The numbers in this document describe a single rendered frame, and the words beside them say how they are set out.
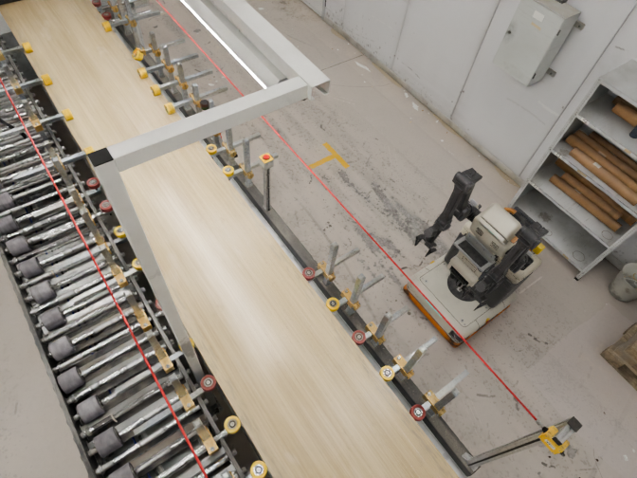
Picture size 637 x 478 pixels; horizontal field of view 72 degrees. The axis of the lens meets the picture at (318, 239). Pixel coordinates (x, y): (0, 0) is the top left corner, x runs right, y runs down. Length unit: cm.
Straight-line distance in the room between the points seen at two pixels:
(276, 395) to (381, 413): 56
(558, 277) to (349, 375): 256
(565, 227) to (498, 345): 142
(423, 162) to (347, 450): 320
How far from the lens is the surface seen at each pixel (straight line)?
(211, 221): 297
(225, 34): 177
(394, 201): 438
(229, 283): 272
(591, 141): 425
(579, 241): 469
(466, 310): 361
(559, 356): 414
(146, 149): 122
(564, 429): 191
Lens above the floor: 328
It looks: 56 degrees down
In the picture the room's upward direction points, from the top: 9 degrees clockwise
